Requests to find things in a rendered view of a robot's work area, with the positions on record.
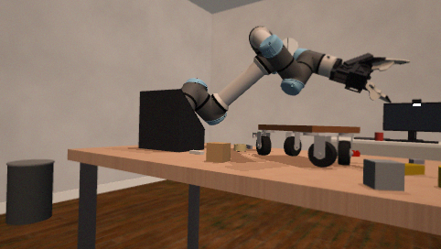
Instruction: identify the yellow rectangular block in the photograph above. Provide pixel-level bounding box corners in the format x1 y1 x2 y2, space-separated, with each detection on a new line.
404 163 425 176

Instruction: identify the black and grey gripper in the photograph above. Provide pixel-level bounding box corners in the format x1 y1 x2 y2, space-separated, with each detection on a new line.
329 57 410 103

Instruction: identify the small red block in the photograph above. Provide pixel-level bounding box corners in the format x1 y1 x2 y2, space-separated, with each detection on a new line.
352 150 360 157

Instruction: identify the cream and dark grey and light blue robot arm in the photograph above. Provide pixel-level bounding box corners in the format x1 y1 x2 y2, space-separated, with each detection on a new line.
181 26 337 125

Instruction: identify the beige roll of masking tape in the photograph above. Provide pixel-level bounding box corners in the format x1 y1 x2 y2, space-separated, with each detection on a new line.
234 144 247 151

